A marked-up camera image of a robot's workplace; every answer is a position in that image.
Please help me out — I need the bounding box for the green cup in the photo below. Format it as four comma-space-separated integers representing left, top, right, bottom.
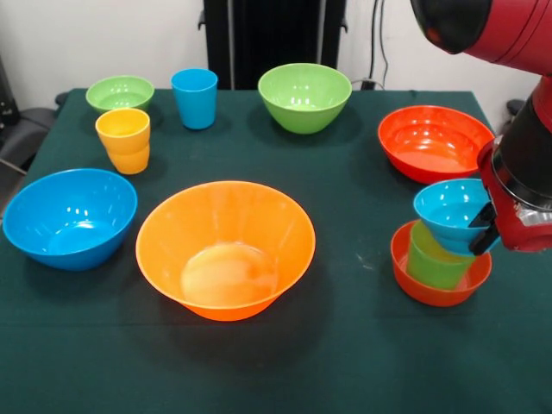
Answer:
405, 221, 476, 292

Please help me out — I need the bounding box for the dark green table cloth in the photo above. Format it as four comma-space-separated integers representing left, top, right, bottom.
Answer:
0, 88, 552, 414

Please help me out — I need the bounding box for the yellow cup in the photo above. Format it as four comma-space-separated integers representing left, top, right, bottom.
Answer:
95, 108, 152, 175

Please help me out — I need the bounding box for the large green bowl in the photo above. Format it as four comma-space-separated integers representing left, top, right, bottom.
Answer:
257, 62, 354, 135

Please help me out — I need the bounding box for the blue cup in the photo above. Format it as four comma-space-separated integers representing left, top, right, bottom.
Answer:
171, 67, 219, 130

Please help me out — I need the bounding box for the wide red bowl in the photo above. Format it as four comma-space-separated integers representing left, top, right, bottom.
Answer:
377, 105, 497, 186

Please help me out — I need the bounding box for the large orange bowl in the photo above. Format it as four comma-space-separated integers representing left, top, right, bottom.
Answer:
135, 180, 317, 323

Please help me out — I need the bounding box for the large blue bowl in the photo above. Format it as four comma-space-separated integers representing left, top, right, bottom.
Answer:
2, 167, 139, 272

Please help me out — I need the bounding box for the small green bowl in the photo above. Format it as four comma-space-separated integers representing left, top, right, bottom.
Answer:
85, 75, 155, 114

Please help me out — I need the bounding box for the small blue bowl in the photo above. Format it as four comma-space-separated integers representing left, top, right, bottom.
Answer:
412, 178, 495, 257

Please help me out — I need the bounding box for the black wall cable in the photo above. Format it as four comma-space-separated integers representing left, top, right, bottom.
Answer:
369, 0, 390, 90

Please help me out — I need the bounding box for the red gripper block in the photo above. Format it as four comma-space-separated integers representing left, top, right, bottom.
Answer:
467, 135, 552, 257

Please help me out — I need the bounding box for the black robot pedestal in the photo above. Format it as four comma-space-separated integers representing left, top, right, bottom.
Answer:
198, 0, 349, 91

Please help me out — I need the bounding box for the small red bowl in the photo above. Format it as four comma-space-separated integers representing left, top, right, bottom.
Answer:
390, 219, 493, 308

